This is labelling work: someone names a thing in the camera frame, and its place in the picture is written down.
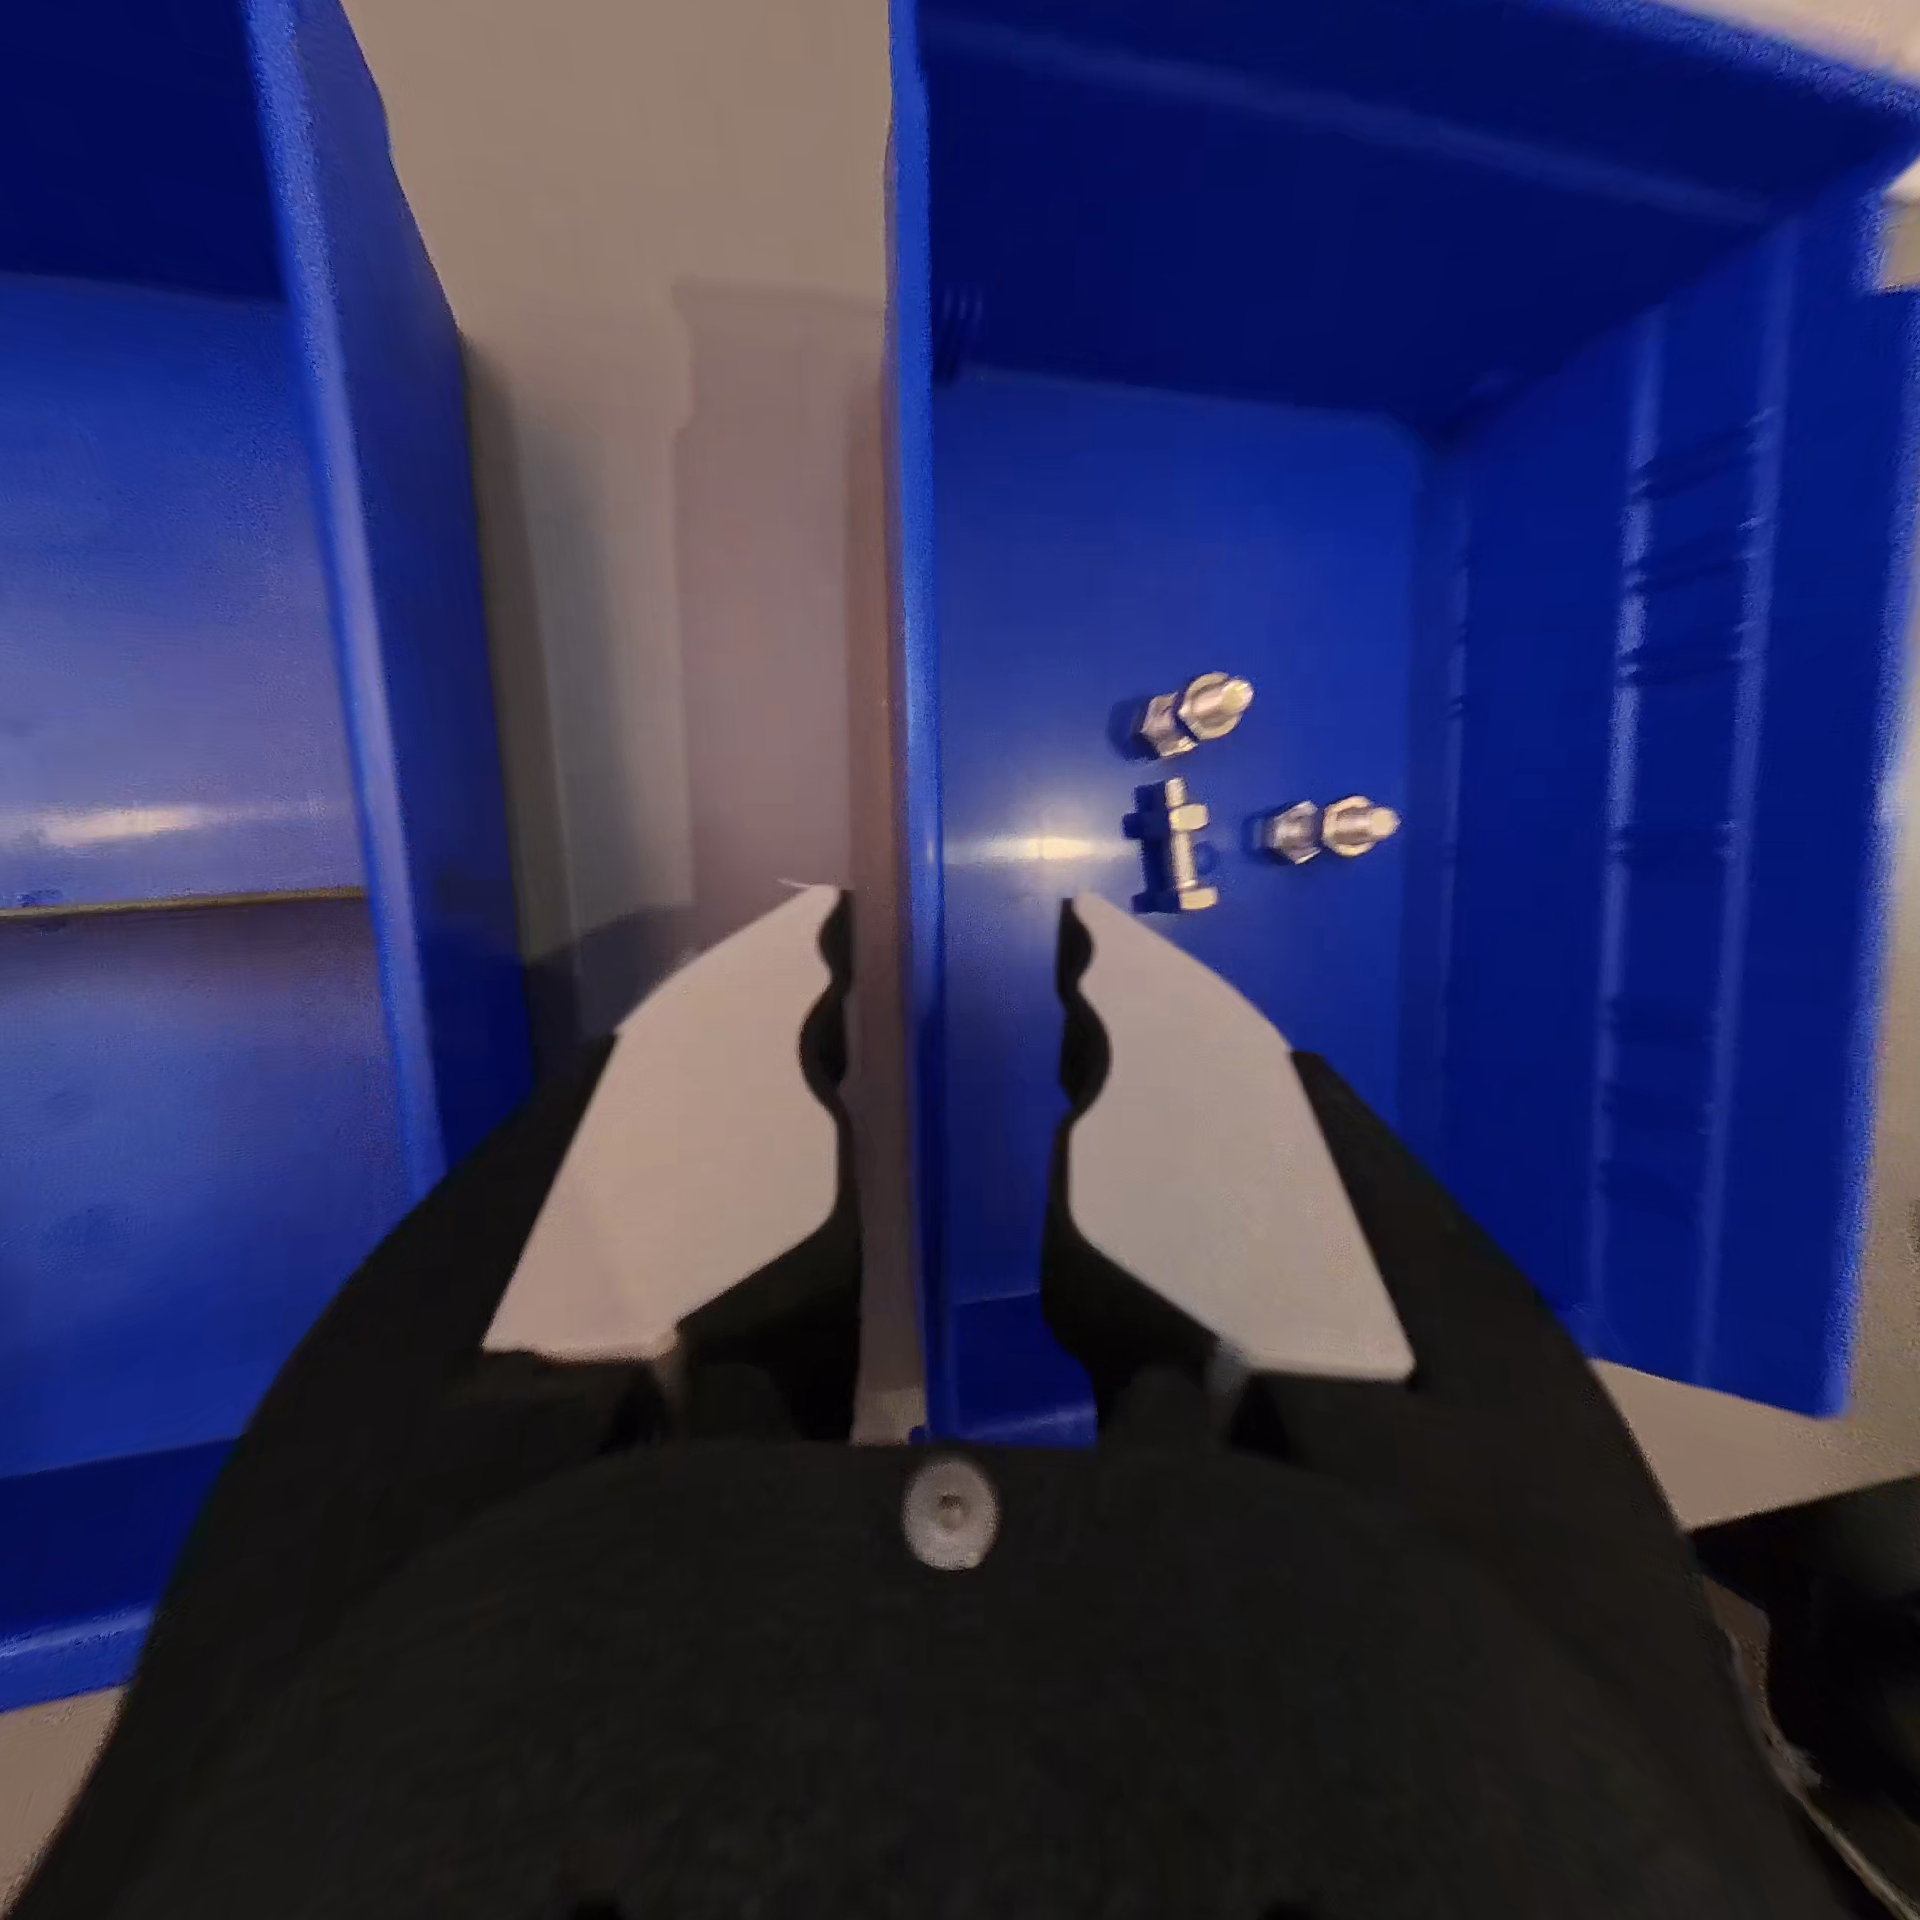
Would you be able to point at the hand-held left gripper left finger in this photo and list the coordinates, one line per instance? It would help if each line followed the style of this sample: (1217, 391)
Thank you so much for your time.
(675, 1172)

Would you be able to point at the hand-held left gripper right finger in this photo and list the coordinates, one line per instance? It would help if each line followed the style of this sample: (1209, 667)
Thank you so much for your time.
(1229, 1202)

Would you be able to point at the silver hex bolt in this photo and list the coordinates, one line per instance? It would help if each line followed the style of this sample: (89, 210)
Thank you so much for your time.
(1229, 699)
(1181, 885)
(1376, 822)

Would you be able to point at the blue plastic parts bin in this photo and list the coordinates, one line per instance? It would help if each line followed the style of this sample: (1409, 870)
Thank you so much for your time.
(1275, 524)

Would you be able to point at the blue divided plastic bin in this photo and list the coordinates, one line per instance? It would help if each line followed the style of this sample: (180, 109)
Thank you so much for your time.
(180, 599)

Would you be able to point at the person's black trousers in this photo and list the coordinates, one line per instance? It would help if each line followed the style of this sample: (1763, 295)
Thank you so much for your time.
(1860, 1621)

